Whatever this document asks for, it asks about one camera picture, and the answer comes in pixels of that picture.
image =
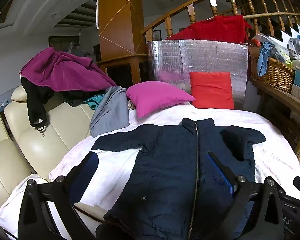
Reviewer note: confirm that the blue cloth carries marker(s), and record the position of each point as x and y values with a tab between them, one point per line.
263	57

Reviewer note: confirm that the silver foil insulation sheet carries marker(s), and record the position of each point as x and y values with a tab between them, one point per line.
202	55

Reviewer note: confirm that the white blanket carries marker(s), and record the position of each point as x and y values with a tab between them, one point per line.
110	165

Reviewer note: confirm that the red pillow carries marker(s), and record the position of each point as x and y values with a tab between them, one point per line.
211	90

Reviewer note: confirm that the black garment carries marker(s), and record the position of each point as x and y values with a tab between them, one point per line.
35	97

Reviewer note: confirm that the red garment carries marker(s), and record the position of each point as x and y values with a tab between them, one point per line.
215	28

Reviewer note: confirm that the wicker basket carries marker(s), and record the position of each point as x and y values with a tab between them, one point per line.
277	75

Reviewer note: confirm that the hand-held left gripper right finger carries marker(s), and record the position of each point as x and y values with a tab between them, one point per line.
218	172

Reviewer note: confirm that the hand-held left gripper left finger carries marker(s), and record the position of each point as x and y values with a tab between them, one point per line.
86	170

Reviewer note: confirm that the grey plastic bag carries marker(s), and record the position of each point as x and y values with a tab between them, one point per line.
298	48

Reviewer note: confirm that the grey garment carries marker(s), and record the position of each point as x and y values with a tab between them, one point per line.
110	115

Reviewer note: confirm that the dark wall picture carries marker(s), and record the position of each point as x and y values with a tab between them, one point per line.
62	41

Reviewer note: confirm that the small framed picture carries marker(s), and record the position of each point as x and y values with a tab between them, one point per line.
156	35

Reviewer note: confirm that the navy zip jacket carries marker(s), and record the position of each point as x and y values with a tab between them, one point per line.
170	167

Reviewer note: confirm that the cream leather sofa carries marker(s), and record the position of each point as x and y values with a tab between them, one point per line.
47	145

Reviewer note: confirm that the magenta fleece garment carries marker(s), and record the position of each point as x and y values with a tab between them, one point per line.
65	70

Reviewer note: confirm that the wooden bench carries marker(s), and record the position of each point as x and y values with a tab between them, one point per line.
285	100

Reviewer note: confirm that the teal garment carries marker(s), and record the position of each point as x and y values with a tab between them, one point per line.
96	101

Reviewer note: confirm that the magenta pillow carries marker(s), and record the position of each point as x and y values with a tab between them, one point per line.
155	97

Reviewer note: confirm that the wooden stair railing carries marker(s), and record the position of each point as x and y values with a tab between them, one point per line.
168	25

